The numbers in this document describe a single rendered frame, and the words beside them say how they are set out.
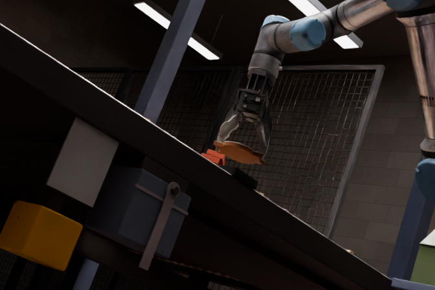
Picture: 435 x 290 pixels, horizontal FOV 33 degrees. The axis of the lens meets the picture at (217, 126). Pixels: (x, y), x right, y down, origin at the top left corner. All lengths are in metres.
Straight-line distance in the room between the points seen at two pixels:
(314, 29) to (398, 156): 6.35
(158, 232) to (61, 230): 0.20
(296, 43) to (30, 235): 0.86
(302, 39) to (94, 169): 0.70
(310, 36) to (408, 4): 0.35
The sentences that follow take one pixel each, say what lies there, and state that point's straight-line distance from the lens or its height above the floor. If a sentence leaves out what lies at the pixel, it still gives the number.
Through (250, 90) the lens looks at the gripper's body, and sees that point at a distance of 1.79.
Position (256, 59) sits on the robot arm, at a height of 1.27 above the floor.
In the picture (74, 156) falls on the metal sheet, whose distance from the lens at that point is 1.23.
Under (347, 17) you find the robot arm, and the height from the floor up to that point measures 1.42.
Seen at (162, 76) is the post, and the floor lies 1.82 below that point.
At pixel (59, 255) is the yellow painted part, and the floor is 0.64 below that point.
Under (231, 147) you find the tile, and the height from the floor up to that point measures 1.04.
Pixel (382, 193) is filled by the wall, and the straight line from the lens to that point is 7.99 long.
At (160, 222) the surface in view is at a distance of 1.32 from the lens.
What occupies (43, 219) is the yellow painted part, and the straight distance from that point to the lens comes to 1.18.
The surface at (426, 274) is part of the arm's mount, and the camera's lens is 1.70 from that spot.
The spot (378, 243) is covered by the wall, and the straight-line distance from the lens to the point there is 7.79.
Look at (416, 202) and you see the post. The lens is 6.24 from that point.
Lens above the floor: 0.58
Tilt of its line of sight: 16 degrees up
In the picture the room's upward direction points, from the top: 21 degrees clockwise
